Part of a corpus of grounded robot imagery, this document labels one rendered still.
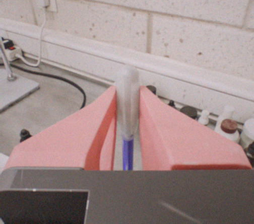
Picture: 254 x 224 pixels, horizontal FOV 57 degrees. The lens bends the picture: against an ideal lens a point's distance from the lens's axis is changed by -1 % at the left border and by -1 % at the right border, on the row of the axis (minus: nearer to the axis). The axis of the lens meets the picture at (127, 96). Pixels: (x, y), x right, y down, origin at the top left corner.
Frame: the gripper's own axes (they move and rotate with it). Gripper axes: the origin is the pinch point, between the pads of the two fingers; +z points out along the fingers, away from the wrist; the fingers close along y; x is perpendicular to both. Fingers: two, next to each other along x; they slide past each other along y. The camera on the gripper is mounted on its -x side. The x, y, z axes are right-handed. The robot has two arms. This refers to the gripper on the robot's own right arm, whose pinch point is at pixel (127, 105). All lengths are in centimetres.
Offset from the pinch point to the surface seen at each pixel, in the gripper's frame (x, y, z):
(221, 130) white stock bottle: 25.6, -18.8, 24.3
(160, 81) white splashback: 26, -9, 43
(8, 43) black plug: 27, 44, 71
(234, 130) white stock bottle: 24.3, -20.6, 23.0
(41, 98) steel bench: 32, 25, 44
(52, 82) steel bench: 32, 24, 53
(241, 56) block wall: 16.1, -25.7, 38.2
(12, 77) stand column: 30, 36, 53
